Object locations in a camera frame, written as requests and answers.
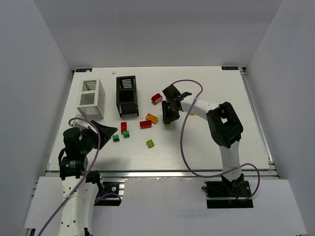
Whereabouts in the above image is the lime green small brick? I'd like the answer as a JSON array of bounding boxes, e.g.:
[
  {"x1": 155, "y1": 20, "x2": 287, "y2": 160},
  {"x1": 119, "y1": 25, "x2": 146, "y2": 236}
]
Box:
[{"x1": 163, "y1": 118, "x2": 171, "y2": 127}]

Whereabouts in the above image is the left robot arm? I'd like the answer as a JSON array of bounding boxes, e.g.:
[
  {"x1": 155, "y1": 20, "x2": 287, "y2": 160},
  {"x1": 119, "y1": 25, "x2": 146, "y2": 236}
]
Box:
[{"x1": 58, "y1": 120, "x2": 117, "y2": 236}]

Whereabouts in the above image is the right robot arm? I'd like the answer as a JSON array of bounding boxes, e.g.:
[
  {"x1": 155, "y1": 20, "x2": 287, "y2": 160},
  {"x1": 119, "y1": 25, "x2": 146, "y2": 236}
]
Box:
[{"x1": 162, "y1": 85, "x2": 244, "y2": 194}]

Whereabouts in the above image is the red rounded flower brick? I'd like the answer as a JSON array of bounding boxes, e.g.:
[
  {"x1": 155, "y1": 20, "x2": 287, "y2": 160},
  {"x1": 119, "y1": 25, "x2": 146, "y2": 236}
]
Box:
[{"x1": 151, "y1": 93, "x2": 163, "y2": 105}]

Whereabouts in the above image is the green small brick left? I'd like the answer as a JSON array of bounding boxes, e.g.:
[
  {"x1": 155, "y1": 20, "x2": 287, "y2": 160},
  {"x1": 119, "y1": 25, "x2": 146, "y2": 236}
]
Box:
[{"x1": 112, "y1": 135, "x2": 120, "y2": 142}]

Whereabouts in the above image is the orange rectangular brick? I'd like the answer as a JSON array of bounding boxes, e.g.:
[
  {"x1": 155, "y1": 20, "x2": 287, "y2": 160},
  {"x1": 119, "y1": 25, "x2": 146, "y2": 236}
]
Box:
[{"x1": 146, "y1": 113, "x2": 158, "y2": 124}]

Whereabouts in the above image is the red upright brick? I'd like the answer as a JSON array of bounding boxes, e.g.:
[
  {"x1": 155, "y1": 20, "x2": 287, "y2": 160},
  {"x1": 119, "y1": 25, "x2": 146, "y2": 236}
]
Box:
[{"x1": 121, "y1": 122, "x2": 127, "y2": 133}]

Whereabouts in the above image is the green small brick right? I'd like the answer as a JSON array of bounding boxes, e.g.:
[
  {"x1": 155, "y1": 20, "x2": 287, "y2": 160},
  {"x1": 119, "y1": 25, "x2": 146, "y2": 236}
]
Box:
[{"x1": 123, "y1": 130, "x2": 130, "y2": 138}]

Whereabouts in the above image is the red rectangular brick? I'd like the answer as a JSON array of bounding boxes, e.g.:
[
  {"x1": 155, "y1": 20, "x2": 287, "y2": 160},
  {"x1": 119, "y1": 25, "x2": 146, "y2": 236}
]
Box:
[{"x1": 139, "y1": 120, "x2": 152, "y2": 129}]

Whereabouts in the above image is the white slotted container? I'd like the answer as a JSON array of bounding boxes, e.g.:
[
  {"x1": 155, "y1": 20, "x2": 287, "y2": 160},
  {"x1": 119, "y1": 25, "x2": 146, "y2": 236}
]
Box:
[{"x1": 77, "y1": 79, "x2": 105, "y2": 119}]

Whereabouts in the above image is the lime green flat brick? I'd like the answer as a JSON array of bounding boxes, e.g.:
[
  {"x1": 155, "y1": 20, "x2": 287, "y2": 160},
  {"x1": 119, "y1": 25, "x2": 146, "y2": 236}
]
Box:
[{"x1": 146, "y1": 139, "x2": 155, "y2": 148}]

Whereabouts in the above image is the black slotted container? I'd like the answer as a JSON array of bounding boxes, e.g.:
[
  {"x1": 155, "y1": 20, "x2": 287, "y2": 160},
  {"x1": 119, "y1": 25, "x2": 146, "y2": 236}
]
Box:
[{"x1": 116, "y1": 75, "x2": 139, "y2": 117}]

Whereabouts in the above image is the blue label right corner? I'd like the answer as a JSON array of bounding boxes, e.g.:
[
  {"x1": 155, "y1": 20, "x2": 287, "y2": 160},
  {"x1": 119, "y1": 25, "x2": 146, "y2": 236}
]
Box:
[{"x1": 221, "y1": 66, "x2": 239, "y2": 70}]

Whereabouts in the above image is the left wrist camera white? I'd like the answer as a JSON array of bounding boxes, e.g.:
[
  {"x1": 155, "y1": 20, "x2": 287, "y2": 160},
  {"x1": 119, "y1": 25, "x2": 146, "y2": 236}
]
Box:
[{"x1": 70, "y1": 115, "x2": 90, "y2": 131}]

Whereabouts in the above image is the aluminium table rail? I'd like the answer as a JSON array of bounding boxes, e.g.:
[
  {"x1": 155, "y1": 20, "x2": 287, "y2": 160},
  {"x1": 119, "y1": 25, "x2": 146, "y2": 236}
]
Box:
[{"x1": 45, "y1": 170, "x2": 279, "y2": 177}]

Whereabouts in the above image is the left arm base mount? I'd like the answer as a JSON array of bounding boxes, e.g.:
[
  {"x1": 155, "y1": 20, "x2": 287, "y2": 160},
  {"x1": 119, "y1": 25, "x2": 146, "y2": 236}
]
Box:
[{"x1": 86, "y1": 171, "x2": 121, "y2": 207}]

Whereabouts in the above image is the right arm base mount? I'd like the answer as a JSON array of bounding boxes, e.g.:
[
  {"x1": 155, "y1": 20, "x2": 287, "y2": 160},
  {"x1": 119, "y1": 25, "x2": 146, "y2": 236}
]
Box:
[{"x1": 201, "y1": 181, "x2": 253, "y2": 209}]

